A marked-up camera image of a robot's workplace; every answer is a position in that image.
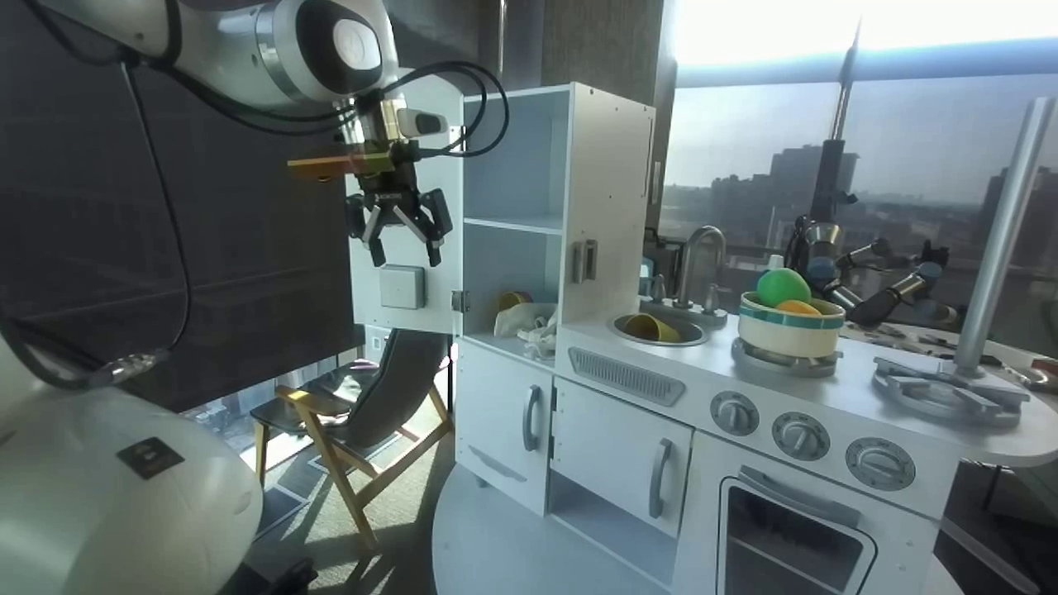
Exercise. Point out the wide white cabinet door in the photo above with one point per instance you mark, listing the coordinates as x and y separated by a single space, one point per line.
614 452

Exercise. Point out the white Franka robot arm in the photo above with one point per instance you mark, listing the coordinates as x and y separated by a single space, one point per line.
251 50

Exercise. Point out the dark roller blind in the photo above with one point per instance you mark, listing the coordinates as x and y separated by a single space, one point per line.
86 218

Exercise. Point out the green toy food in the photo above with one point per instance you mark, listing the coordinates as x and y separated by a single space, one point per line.
781 286

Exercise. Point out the grey toy faucet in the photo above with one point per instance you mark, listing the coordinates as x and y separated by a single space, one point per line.
707 232

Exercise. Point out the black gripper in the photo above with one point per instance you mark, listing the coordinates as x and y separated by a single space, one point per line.
395 196

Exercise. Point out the white crumpled cloth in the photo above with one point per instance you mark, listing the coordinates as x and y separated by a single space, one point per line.
525 324

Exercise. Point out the grey metal pole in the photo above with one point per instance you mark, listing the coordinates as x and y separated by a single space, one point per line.
996 232

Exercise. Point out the yellow toy in sink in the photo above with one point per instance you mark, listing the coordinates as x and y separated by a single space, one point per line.
650 330

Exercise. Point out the grey drawer front panel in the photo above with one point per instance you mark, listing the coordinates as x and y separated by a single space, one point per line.
622 377

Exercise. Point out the white toy kitchen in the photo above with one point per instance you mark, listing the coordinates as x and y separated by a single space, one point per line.
607 166

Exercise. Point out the grey box on door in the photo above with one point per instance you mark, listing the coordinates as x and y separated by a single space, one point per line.
402 286

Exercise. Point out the white pot with green rim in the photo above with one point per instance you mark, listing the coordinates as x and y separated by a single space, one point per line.
789 335

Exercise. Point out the orange toy food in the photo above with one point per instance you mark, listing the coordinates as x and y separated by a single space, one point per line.
801 308

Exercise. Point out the grey oven knob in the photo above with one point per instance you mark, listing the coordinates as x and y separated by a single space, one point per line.
882 464
801 433
734 415

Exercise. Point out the black clamp device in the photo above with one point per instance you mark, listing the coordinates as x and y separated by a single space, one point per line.
870 293

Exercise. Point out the tall white rounded cupboard door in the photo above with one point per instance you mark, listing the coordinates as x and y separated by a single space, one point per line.
441 299

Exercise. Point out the narrow white cabinet door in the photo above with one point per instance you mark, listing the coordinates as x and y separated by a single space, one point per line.
498 409

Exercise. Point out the wooden folding chair dark fabric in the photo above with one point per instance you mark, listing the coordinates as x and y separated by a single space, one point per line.
380 399

